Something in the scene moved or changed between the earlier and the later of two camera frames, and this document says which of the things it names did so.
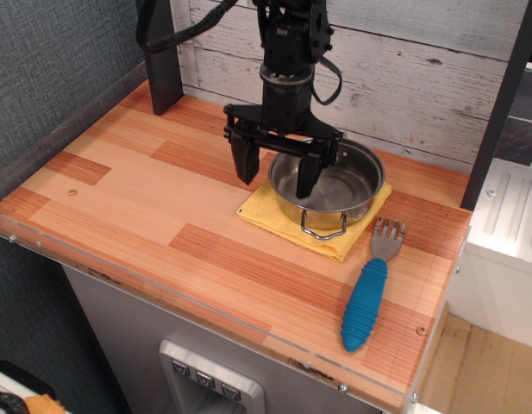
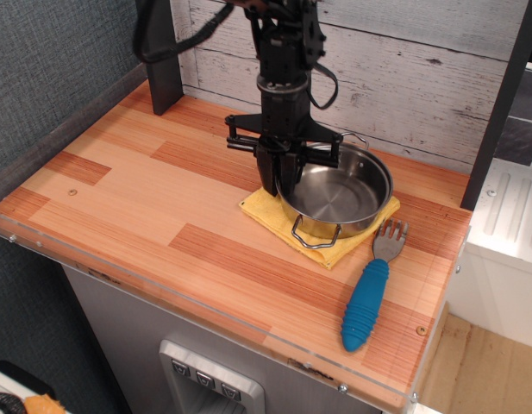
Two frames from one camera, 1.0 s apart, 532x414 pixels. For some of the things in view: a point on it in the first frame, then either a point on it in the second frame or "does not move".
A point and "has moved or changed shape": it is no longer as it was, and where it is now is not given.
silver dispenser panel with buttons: x=196 y=384 does not move
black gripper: x=284 y=119 -> x=284 y=122
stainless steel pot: x=343 y=193 has moved or changed shape
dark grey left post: x=163 y=64 does not move
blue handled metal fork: x=362 y=306 does not move
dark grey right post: x=502 y=105 does not move
